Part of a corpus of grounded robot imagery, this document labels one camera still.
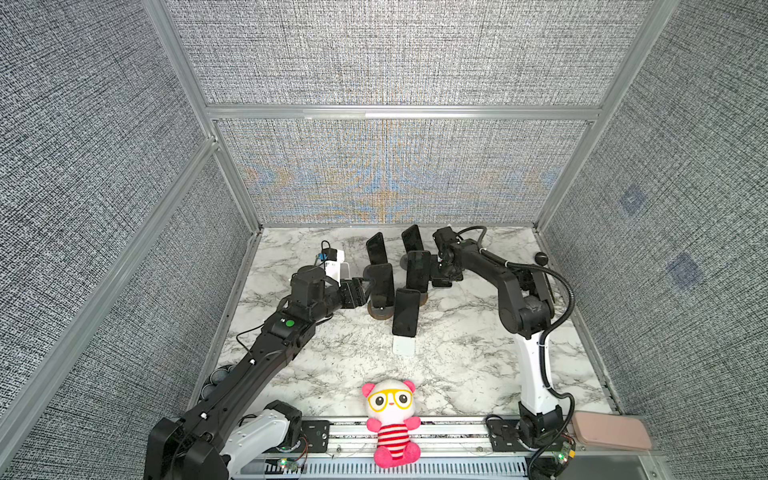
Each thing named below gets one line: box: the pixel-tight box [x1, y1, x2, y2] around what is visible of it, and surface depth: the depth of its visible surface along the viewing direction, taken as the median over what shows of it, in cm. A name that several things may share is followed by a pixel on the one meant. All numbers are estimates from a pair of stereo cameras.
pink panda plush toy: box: [362, 379, 421, 468], surface depth 72 cm
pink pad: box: [572, 411, 652, 450], surface depth 74 cm
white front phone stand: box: [392, 336, 417, 357], surface depth 89 cm
